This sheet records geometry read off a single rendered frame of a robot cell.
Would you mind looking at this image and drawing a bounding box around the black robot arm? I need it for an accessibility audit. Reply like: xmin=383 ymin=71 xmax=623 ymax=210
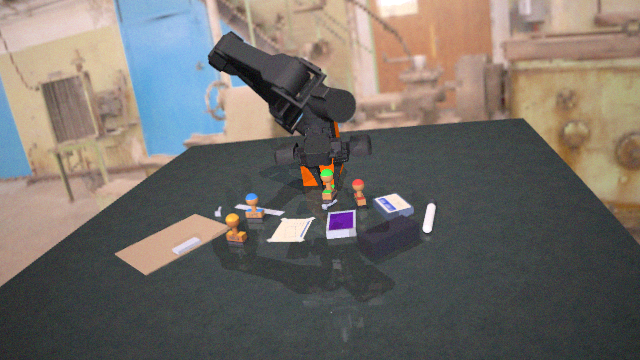
xmin=208 ymin=31 xmax=356 ymax=167

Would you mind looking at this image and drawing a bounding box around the red-handled rubber stamp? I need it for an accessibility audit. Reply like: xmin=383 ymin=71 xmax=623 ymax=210
xmin=352 ymin=179 xmax=367 ymax=209

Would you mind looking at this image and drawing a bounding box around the orange rubber stamp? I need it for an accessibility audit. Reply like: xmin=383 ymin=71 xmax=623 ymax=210
xmin=225 ymin=214 xmax=248 ymax=245

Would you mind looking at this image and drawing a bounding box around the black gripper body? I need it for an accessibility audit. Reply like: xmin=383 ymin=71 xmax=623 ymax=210
xmin=274 ymin=117 xmax=372 ymax=165

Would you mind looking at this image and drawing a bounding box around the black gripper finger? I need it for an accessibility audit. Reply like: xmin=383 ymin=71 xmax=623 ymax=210
xmin=299 ymin=162 xmax=324 ymax=191
xmin=333 ymin=153 xmax=349 ymax=190

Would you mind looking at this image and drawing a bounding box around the cream inspection card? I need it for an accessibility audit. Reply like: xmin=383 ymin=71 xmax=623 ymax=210
xmin=267 ymin=217 xmax=316 ymax=242

